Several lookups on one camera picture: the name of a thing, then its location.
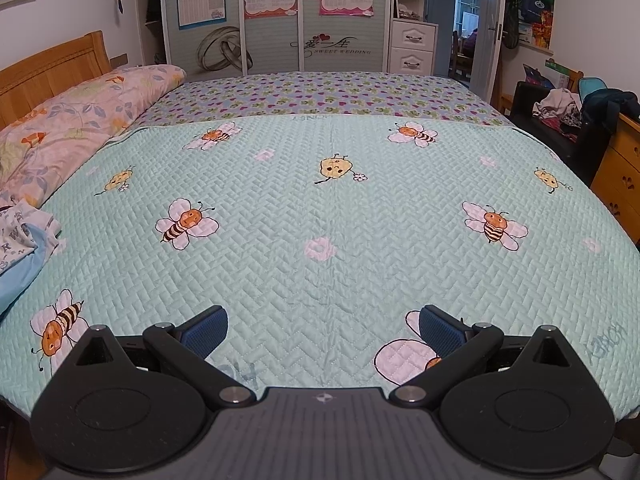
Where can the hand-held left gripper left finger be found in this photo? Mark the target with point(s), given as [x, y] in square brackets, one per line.
[207, 332]

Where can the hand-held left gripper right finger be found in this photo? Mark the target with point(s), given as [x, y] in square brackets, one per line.
[440, 332]

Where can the white letter-print pants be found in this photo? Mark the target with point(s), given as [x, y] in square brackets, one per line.
[15, 235]

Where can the pile of light clothes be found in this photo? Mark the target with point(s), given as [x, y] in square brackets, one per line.
[557, 105]

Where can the mint quilted bee blanket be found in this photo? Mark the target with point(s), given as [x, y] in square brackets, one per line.
[320, 200]

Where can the light blue cloth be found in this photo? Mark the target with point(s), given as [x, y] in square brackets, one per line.
[20, 280]

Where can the black chair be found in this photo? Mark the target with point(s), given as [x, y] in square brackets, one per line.
[545, 130]

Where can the wooden dresser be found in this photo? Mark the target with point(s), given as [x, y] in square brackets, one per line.
[622, 175]

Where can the floral pink pillow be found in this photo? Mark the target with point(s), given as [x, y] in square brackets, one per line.
[85, 110]

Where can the dark printed bag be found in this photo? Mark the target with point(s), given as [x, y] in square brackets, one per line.
[537, 77]

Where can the white room door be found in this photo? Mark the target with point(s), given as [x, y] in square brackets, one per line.
[487, 60]

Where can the green box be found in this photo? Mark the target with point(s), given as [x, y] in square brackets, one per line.
[557, 72]

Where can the blue chair back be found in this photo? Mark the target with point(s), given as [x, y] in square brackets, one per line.
[592, 85]

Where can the white drawer cabinet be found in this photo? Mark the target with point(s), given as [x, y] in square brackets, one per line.
[412, 40]

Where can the grey sliding-door wardrobe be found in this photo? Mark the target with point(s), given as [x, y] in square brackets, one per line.
[270, 45]

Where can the wooden headboard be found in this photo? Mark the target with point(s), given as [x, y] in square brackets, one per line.
[50, 70]

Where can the blue bag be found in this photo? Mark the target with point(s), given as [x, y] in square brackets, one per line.
[532, 10]

